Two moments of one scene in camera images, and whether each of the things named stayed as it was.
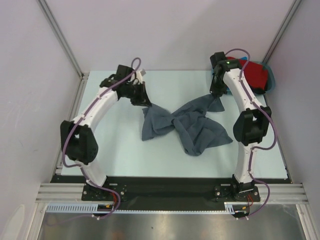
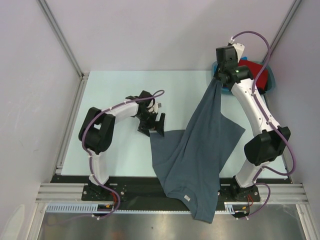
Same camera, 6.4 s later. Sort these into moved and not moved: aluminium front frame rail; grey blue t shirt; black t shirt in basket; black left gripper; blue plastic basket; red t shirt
Moved: black left gripper; grey blue t shirt
Not moved: red t shirt; aluminium front frame rail; black t shirt in basket; blue plastic basket
